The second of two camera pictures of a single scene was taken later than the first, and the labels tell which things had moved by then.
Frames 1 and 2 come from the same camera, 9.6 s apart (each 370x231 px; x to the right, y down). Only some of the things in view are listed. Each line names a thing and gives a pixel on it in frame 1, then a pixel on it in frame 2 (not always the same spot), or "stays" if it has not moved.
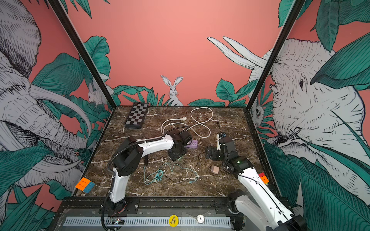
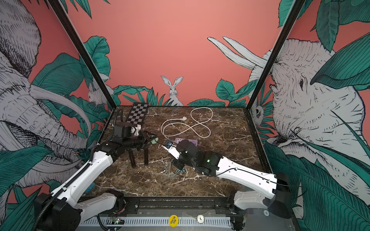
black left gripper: [175, 157] -> [146, 138]
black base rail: [147, 206] stays
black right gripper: [208, 152] -> [177, 165]
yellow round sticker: [173, 220] stays
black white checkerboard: [136, 118] stays
